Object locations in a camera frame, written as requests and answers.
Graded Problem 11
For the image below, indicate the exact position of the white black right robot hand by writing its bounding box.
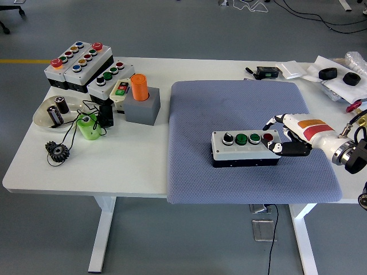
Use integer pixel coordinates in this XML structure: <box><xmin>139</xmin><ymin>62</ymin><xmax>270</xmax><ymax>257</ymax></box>
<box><xmin>262</xmin><ymin>113</ymin><xmax>349</xmax><ymax>158</ymax></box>

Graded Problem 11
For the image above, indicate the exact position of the white four-control button box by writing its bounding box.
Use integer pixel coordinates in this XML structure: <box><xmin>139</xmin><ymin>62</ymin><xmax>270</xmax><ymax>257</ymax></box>
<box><xmin>87</xmin><ymin>59</ymin><xmax>136</xmax><ymax>105</ymax></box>
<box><xmin>211</xmin><ymin>129</ymin><xmax>282</xmax><ymax>168</ymax></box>

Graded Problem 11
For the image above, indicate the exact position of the white five-button control box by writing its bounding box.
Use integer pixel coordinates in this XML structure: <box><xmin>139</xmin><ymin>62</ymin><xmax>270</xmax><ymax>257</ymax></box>
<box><xmin>63</xmin><ymin>42</ymin><xmax>115</xmax><ymax>94</ymax></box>
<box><xmin>44</xmin><ymin>41</ymin><xmax>92</xmax><ymax>89</ymax></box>

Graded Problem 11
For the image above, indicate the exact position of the black module green terminal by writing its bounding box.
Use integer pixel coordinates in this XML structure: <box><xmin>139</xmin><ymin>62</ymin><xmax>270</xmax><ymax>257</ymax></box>
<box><xmin>256</xmin><ymin>66</ymin><xmax>280</xmax><ymax>78</ymax></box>

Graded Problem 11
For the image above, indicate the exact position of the clear bubble wrap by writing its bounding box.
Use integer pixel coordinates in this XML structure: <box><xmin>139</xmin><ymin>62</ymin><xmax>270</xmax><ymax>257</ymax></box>
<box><xmin>345</xmin><ymin>50</ymin><xmax>367</xmax><ymax>76</ymax></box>

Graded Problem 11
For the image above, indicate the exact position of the small metal floor socket plate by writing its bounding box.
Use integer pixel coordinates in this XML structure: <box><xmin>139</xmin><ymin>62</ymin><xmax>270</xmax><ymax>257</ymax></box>
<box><xmin>248</xmin><ymin>203</ymin><xmax>272</xmax><ymax>214</ymax></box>

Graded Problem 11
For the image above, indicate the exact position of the white table leg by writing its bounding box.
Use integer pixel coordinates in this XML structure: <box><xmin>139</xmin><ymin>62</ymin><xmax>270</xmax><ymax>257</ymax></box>
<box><xmin>288</xmin><ymin>203</ymin><xmax>319</xmax><ymax>275</ymax></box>
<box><xmin>87</xmin><ymin>196</ymin><xmax>117</xmax><ymax>273</ymax></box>

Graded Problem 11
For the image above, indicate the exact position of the grey-blue textured mat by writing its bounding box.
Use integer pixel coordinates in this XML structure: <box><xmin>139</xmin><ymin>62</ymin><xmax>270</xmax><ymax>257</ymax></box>
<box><xmin>166</xmin><ymin>80</ymin><xmax>343</xmax><ymax>205</ymax></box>

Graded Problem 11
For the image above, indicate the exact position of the large metal floor socket plate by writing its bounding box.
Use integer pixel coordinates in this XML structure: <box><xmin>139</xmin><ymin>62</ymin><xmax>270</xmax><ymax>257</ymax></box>
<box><xmin>251</xmin><ymin>219</ymin><xmax>278</xmax><ymax>242</ymax></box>

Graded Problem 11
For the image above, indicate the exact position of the grey block with hole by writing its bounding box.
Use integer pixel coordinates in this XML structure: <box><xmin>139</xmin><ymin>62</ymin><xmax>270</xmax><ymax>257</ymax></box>
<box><xmin>123</xmin><ymin>87</ymin><xmax>161</xmax><ymax>126</ymax></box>

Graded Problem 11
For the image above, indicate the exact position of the orange cylinder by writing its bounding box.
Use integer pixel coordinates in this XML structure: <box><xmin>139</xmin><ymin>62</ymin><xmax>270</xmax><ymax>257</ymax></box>
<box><xmin>130</xmin><ymin>73</ymin><xmax>150</xmax><ymax>102</ymax></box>

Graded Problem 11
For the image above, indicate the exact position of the small black device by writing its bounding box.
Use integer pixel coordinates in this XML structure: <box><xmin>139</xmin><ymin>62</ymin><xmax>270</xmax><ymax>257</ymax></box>
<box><xmin>97</xmin><ymin>103</ymin><xmax>115</xmax><ymax>128</ymax></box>

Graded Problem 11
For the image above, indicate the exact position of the green plastic spool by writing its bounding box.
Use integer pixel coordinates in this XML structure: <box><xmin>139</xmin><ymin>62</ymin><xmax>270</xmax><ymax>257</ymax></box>
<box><xmin>76</xmin><ymin>113</ymin><xmax>103</xmax><ymax>141</ymax></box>

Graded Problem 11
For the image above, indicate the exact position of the black cylindrical capacitor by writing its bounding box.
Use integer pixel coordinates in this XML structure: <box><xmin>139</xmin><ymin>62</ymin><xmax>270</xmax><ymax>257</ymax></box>
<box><xmin>54</xmin><ymin>96</ymin><xmax>71</xmax><ymax>115</ymax></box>
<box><xmin>46</xmin><ymin>105</ymin><xmax>64</xmax><ymax>126</ymax></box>

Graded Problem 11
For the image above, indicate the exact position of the black metal gear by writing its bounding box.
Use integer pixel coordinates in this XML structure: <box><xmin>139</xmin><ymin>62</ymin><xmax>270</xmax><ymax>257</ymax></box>
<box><xmin>45</xmin><ymin>140</ymin><xmax>71</xmax><ymax>164</ymax></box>

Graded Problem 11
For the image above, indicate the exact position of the silver metal dish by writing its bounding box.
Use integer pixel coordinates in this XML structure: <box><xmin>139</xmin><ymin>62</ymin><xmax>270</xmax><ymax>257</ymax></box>
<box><xmin>32</xmin><ymin>95</ymin><xmax>87</xmax><ymax>133</ymax></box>

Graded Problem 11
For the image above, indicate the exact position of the black office chair base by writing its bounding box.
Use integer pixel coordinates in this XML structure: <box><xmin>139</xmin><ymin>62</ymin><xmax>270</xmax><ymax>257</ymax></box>
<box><xmin>0</xmin><ymin>0</ymin><xmax>26</xmax><ymax>35</ymax></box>

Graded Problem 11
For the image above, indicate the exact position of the brass valve red handle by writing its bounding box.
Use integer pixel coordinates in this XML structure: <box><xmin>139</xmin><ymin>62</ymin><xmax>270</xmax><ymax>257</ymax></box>
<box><xmin>346</xmin><ymin>100</ymin><xmax>367</xmax><ymax>127</ymax></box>

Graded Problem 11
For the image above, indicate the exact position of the black foam ring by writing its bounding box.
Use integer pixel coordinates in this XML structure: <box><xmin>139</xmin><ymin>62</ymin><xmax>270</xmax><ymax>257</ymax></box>
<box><xmin>318</xmin><ymin>67</ymin><xmax>338</xmax><ymax>81</ymax></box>
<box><xmin>342</xmin><ymin>72</ymin><xmax>361</xmax><ymax>86</ymax></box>

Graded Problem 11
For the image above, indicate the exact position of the black floor cable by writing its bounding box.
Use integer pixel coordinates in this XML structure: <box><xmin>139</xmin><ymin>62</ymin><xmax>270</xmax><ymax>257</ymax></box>
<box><xmin>274</xmin><ymin>0</ymin><xmax>367</xmax><ymax>34</ymax></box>
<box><xmin>283</xmin><ymin>0</ymin><xmax>367</xmax><ymax>27</ymax></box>

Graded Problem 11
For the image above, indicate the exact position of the black power cable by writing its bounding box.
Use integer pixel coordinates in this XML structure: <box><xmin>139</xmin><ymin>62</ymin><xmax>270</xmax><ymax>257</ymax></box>
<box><xmin>266</xmin><ymin>203</ymin><xmax>279</xmax><ymax>275</ymax></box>

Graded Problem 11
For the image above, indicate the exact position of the white floor cable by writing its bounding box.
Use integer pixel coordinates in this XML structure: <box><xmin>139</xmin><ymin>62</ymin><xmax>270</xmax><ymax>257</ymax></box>
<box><xmin>232</xmin><ymin>0</ymin><xmax>270</xmax><ymax>14</ymax></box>

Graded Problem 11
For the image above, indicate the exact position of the cream pendant switch box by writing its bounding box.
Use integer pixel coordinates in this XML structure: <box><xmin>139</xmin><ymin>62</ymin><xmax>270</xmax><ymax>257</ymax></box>
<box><xmin>109</xmin><ymin>77</ymin><xmax>132</xmax><ymax>113</ymax></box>

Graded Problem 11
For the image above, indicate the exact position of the thin black wire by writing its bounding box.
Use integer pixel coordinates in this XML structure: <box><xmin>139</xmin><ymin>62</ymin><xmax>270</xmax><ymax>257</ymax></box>
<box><xmin>47</xmin><ymin>99</ymin><xmax>108</xmax><ymax>167</ymax></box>

